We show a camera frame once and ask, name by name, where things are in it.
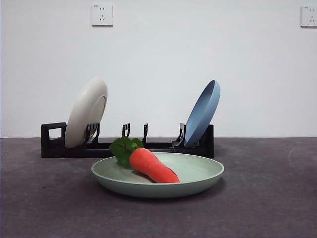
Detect cream white plate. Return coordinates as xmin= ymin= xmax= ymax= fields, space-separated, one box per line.
xmin=65 ymin=76 xmax=108 ymax=149

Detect pale green plate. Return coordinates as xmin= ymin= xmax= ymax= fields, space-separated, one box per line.
xmin=91 ymin=152 xmax=225 ymax=199

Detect orange toy carrot green leaves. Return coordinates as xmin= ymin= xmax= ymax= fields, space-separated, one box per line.
xmin=109 ymin=136 xmax=181 ymax=183

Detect white wall socket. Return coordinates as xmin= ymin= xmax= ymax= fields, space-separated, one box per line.
xmin=300 ymin=4 xmax=317 ymax=28
xmin=92 ymin=3 xmax=114 ymax=27

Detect black plate rack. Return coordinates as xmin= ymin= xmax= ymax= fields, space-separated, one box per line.
xmin=41 ymin=122 xmax=214 ymax=159

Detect light blue plate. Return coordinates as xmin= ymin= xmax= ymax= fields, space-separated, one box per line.
xmin=184 ymin=79 xmax=221 ymax=148

